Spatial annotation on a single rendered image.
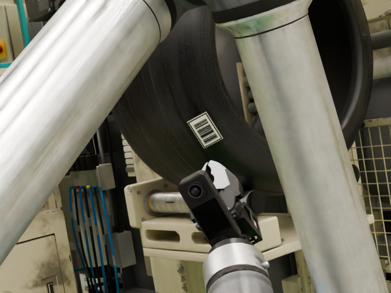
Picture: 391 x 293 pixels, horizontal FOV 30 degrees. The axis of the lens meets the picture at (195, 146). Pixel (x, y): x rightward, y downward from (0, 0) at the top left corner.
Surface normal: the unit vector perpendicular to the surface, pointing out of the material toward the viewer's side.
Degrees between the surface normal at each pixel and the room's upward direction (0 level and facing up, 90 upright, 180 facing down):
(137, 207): 90
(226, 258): 37
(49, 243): 90
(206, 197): 98
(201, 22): 87
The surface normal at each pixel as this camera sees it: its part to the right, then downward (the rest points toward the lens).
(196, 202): -0.14, 0.22
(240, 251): 0.12, -0.79
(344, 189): 0.51, 0.05
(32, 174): 0.79, 0.03
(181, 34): -0.18, -0.05
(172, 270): -0.78, 0.16
